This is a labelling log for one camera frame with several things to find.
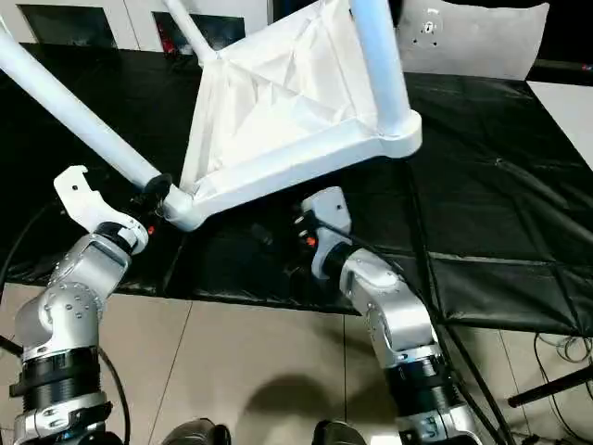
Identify white plastic table top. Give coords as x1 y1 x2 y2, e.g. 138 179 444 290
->
177 0 424 234

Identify red packet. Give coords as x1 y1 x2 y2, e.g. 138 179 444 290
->
158 21 181 53

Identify white sideboard cabinet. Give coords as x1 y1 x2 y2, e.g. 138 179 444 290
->
0 0 261 53

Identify grey cushion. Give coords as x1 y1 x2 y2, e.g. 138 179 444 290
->
397 1 552 83

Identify black floor stand bar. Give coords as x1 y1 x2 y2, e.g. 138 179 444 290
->
0 332 25 359
506 364 593 410

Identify white flat board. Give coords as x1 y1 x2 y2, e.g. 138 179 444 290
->
524 80 593 173

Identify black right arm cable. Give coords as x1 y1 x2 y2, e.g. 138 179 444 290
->
322 225 516 445

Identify white plastic table leg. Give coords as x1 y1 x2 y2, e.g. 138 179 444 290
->
346 0 414 139
0 15 171 195
158 0 220 65

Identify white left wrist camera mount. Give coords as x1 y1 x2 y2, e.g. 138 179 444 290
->
52 163 150 255

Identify black work mat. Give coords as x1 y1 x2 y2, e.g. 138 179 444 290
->
0 41 593 338

